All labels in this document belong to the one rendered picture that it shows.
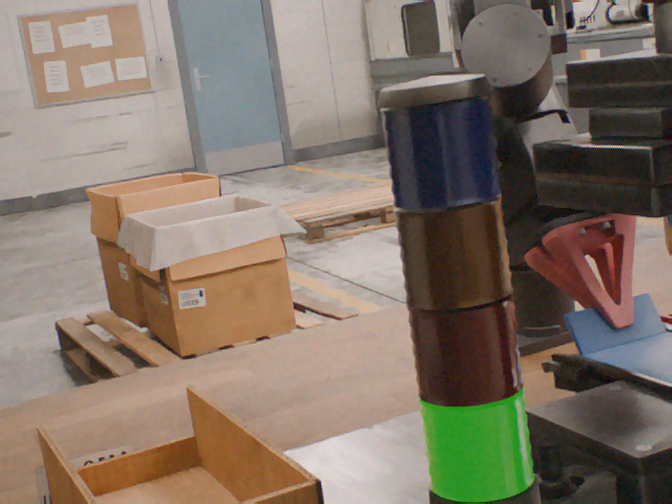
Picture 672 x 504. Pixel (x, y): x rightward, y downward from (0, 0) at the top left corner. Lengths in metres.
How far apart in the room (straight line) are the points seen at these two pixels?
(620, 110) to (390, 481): 0.30
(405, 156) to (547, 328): 0.71
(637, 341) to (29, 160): 10.76
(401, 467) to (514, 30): 0.31
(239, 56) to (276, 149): 1.07
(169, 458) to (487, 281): 0.53
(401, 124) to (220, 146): 11.38
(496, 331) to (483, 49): 0.37
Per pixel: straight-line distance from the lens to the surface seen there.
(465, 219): 0.36
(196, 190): 4.71
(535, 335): 1.07
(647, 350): 0.74
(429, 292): 0.37
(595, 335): 0.75
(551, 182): 0.63
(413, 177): 0.36
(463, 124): 0.36
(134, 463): 0.86
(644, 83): 0.62
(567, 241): 0.74
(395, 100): 0.36
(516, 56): 0.72
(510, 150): 0.76
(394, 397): 0.97
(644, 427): 0.63
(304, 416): 0.96
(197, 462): 0.88
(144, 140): 11.56
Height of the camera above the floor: 1.21
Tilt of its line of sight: 11 degrees down
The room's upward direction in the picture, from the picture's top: 8 degrees counter-clockwise
